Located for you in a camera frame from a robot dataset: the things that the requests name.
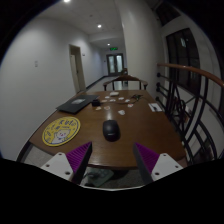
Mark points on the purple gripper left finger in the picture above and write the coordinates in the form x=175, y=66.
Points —
x=70, y=166

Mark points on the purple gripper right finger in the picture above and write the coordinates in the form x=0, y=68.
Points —
x=153, y=166

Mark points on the round yellow mouse pad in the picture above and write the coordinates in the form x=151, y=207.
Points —
x=61, y=131

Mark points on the black computer mouse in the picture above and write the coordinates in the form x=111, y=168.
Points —
x=111, y=130

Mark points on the white paper booklet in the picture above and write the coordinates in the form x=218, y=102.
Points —
x=155, y=107

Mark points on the white card on table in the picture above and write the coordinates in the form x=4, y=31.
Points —
x=121, y=112

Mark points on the black closed laptop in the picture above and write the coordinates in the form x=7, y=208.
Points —
x=74, y=105

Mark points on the small black box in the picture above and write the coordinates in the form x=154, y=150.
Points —
x=96, y=103

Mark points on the white box at table end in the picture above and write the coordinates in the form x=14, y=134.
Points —
x=113, y=94

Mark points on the black metal stair railing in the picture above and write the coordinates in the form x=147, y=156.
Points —
x=186, y=95

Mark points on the wooden chair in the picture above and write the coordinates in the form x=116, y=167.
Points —
x=126, y=78

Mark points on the double glass door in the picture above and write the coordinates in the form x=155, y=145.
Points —
x=115, y=64

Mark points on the side doorway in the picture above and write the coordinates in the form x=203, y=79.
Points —
x=77, y=68

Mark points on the green exit sign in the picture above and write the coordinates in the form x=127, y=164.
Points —
x=113, y=48

